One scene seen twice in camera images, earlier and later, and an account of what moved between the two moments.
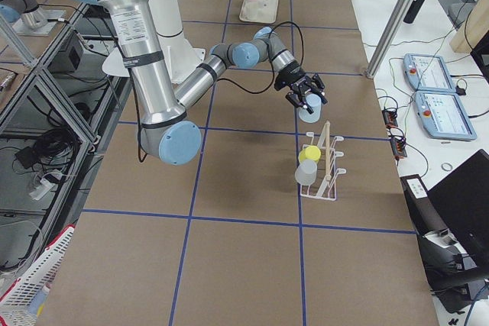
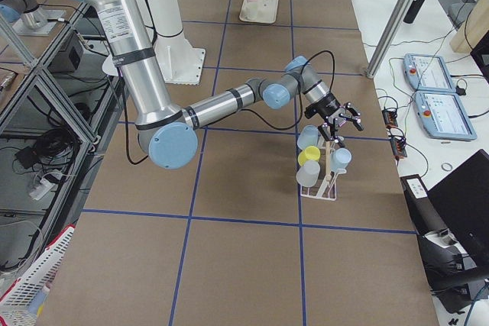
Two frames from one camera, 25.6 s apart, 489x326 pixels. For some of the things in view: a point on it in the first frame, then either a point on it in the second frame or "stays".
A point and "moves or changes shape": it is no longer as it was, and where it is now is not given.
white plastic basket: [17, 302] stays
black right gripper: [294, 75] -> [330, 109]
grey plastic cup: [306, 172] stays
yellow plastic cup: [309, 153] stays
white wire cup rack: [324, 187] stays
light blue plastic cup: [314, 101] moves or changes shape
